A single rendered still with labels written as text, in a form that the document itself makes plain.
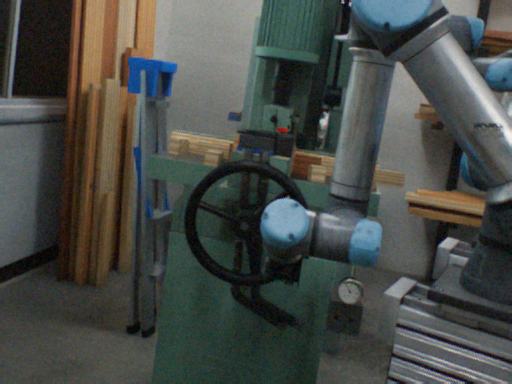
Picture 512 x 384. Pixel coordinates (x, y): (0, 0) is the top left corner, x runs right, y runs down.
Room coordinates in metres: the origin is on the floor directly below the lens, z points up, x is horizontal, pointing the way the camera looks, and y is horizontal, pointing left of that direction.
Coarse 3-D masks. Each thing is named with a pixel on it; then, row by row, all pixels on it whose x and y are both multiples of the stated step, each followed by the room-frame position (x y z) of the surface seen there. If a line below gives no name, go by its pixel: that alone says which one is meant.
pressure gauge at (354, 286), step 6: (342, 282) 1.35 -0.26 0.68; (348, 282) 1.35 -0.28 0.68; (354, 282) 1.35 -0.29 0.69; (342, 288) 1.35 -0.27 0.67; (348, 288) 1.35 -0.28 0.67; (354, 288) 1.35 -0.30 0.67; (360, 288) 1.35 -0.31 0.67; (342, 294) 1.35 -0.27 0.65; (348, 294) 1.35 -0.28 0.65; (354, 294) 1.35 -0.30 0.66; (360, 294) 1.35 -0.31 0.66; (342, 300) 1.35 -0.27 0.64; (348, 300) 1.35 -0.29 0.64; (354, 300) 1.35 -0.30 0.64; (348, 306) 1.37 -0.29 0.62
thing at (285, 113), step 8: (272, 104) 1.66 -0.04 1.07; (264, 112) 1.57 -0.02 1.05; (272, 112) 1.56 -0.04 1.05; (280, 112) 1.56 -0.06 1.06; (288, 112) 1.56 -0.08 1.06; (264, 120) 1.57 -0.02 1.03; (280, 120) 1.56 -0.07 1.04; (288, 120) 1.56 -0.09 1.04; (264, 128) 1.57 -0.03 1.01; (272, 128) 1.56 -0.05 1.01; (288, 128) 1.58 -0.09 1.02
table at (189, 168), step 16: (160, 160) 1.49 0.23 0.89; (176, 160) 1.48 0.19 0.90; (192, 160) 1.51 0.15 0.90; (224, 160) 1.59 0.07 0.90; (160, 176) 1.49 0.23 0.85; (176, 176) 1.48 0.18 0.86; (192, 176) 1.47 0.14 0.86; (304, 176) 1.51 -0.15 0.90; (224, 192) 1.37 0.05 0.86; (256, 192) 1.36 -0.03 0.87; (304, 192) 1.43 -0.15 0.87; (320, 192) 1.43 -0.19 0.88; (368, 208) 1.41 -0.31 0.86
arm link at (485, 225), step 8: (488, 208) 1.00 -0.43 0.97; (488, 216) 1.00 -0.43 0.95; (496, 216) 0.95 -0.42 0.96; (488, 224) 1.00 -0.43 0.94; (496, 224) 0.97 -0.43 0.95; (480, 232) 1.02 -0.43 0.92; (488, 232) 0.99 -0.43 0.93; (496, 232) 0.98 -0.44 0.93; (496, 240) 0.98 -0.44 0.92; (504, 240) 0.97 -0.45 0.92
